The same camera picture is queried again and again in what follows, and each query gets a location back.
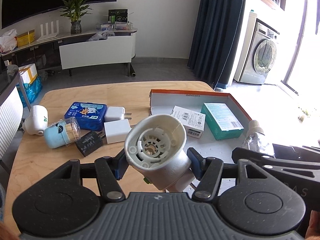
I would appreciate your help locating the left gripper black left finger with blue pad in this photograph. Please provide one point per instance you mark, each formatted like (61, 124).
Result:
(109, 171)

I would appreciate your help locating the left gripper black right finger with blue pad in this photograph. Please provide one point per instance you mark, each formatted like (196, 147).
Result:
(208, 172)

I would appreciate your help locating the white round plastic device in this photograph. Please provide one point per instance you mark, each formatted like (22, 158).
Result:
(155, 148)

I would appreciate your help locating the black charger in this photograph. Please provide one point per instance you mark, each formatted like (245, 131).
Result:
(90, 142)

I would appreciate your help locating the white charger lower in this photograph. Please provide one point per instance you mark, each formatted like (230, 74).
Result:
(116, 131)

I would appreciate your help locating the white charger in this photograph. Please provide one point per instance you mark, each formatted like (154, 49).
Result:
(116, 113)
(116, 131)

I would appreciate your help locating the orange-rimmed cardboard box lid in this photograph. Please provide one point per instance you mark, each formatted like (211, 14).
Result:
(162, 101)

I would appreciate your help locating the teal product box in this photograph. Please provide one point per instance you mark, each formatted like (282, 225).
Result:
(221, 121)

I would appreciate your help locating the white small product box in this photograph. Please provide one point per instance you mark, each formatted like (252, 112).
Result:
(192, 121)

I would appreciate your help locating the clear plastic bottle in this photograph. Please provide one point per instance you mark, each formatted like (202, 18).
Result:
(257, 141)

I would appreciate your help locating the blue cartoon tin box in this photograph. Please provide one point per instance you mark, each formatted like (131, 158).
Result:
(90, 116)

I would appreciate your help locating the white charger upper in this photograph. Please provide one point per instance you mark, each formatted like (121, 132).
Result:
(116, 113)

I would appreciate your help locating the light blue toothpick holder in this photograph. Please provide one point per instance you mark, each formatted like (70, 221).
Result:
(62, 133)

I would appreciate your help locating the white round plastic night light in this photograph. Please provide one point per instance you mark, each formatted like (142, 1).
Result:
(37, 121)

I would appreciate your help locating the blue plastic bag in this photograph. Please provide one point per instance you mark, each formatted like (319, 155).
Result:
(32, 91)

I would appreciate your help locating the silver washing machine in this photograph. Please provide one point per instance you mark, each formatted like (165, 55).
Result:
(261, 56)

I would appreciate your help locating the white ribbed side counter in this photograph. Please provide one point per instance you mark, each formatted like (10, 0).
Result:
(11, 106)

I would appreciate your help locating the white TV cabinet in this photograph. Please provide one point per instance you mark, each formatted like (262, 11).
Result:
(73, 51)

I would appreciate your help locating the cardboard box on floor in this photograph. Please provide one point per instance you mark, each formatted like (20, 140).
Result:
(28, 73)

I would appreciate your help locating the white router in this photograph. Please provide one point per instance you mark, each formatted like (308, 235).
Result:
(49, 31)

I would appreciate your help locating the dark green gift box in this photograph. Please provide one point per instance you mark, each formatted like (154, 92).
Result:
(118, 17)

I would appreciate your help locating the yellow box on cabinet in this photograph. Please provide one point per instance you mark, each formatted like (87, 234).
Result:
(26, 38)

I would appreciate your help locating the dark blue curtain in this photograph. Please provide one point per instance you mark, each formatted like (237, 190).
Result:
(215, 40)

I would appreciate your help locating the white plastic bag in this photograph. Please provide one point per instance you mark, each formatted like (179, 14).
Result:
(8, 41)

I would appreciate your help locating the potted bamboo plant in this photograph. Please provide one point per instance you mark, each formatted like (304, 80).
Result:
(74, 10)

